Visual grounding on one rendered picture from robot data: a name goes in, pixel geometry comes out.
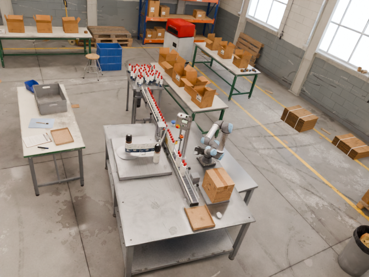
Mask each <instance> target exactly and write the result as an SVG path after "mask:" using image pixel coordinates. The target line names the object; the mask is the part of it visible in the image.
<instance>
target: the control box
mask: <svg viewBox="0 0 369 277"><path fill-rule="evenodd" d="M181 114H182V117H181V116H180V115H181ZM186 116H187V118H186ZM188 116H190V115H187V114H183V113H179V114H178V115H177V119H176V126H179V128H178V129H181V130H184V131H187V127H188V124H186V125H187V127H184V126H181V123H182V122H181V121H182V119H186V120H188V123H189V118H188ZM183 124H185V123H183ZM176 126H175V128H176Z"/></svg>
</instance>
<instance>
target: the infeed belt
mask: <svg viewBox="0 0 369 277"><path fill-rule="evenodd" d="M170 156H171V155H170ZM172 156H173V158H174V160H175V161H176V154H172ZM172 156H171V158H172ZM172 161H173V159H172ZM173 162H174V161H173ZM174 165H175V164H174ZM175 167H176V166H175ZM176 170H177V168H176ZM177 172H178V170H177ZM178 174H179V173H178ZM179 176H180V175H179ZM182 178H183V180H184V183H185V185H186V187H187V190H188V192H189V194H190V196H191V198H192V201H193V203H198V201H197V199H196V197H195V195H194V193H193V190H192V188H191V186H190V184H189V182H188V180H187V178H186V175H184V177H182ZM180 179H181V177H180ZM181 181H182V179H181ZM182 183H183V182H182ZM183 186H184V185H183ZM184 188H185V186H184ZM185 190H186V188H185ZM186 193H187V191H186ZM187 195H188V193H187ZM188 197H189V195H188ZM189 200H190V198H189ZM190 202H191V200H190ZM191 204H192V202H191Z"/></svg>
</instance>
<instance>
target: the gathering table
mask: <svg viewBox="0 0 369 277"><path fill-rule="evenodd" d="M126 75H127V100H126V111H128V99H129V87H130V85H131V88H132V90H133V97H135V95H136V90H140V89H142V87H143V89H146V87H147V89H148V87H149V89H151V92H152V94H153V90H160V92H159V101H158V107H159V108H160V103H161V94H162V90H164V88H165V86H164V84H162V87H159V86H156V83H153V84H150V83H149V85H146V83H145V81H144V80H143V86H141V87H138V85H137V78H136V80H135V81H133V79H131V74H128V70H127V71H126ZM134 104H135V103H134V101H133V100H132V119H131V124H133V114H134Z"/></svg>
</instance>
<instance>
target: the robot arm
mask: <svg viewBox="0 0 369 277"><path fill-rule="evenodd" d="M218 129H221V132H222V134H221V137H220V140H219V141H217V140H214V141H212V140H211V138H212V137H213V135H214V134H215V132H216V131H217V130H218ZM232 129H233V125H232V124H230V123H228V122H225V121H223V120H218V121H216V122H214V123H213V125H212V128H211V129H210V131H209V132H208V133H207V135H206V136H205V137H202V139H201V143H203V144H205V145H208V146H207V147H206V148H205V149H203V148H201V147H199V146H197V147H195V149H194V150H195V151H197V152H196V153H195V152H194V153H193V154H196V155H199V154H201V155H203V157H202V162H203V163H205V164H211V163H212V161H213V160H212V158H215V159H217V160H221V159H222V158H223V156H224V151H223V149H224V146H225V143H226V140H227V137H228V135H229V134H230V133H231V132H232Z"/></svg>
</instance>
